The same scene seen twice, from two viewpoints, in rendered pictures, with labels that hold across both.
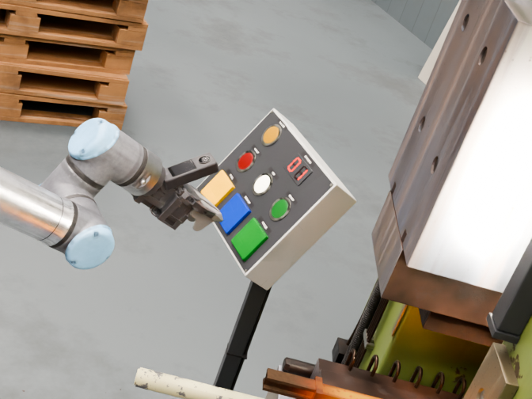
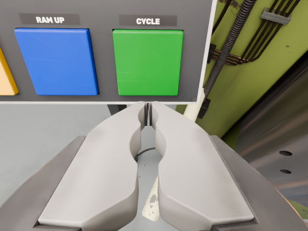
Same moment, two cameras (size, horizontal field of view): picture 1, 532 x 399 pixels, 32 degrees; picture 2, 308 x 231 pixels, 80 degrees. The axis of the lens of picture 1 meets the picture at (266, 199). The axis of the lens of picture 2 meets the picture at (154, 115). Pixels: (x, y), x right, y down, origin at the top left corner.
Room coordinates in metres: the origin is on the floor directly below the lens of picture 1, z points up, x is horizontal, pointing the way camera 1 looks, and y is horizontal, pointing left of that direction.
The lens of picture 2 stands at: (1.69, 0.13, 1.17)
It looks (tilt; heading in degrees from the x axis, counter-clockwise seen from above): 63 degrees down; 300
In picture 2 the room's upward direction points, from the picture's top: 3 degrees clockwise
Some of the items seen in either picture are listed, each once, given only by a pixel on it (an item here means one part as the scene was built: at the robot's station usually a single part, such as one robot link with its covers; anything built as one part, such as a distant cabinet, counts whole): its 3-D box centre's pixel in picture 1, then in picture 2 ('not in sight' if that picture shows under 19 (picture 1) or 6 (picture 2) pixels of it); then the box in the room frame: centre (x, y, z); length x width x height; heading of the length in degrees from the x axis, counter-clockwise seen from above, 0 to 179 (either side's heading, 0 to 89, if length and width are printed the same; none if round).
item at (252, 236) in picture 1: (250, 240); (148, 64); (1.77, 0.00, 1.01); 0.07 x 0.05 x 0.07; 33
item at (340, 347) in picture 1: (341, 353); (202, 51); (1.78, -0.28, 0.80); 0.06 x 0.03 x 0.04; 8
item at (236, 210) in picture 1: (233, 214); (62, 63); (1.86, 0.06, 1.01); 0.07 x 0.05 x 0.07; 33
